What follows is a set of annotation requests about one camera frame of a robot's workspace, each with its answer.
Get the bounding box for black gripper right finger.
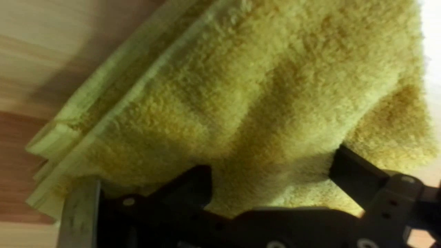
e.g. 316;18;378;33
329;146;423;220

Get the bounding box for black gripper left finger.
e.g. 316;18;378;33
95;164;218;248

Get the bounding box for yellow towel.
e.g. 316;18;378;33
25;0;440;220

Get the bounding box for wooden butcher block counter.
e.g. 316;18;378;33
0;0;441;248

